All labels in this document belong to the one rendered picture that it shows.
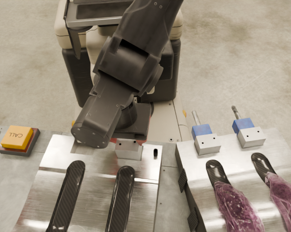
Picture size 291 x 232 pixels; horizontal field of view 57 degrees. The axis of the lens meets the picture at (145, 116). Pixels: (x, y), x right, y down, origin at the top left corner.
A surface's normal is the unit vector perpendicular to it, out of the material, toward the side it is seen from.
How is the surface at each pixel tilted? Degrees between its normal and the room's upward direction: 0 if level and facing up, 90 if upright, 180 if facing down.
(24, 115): 0
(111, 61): 66
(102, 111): 28
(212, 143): 0
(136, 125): 6
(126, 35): 72
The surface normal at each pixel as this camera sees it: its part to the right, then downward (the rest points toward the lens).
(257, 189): -0.10, -0.92
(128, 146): -0.10, -0.57
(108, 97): 0.37, -0.41
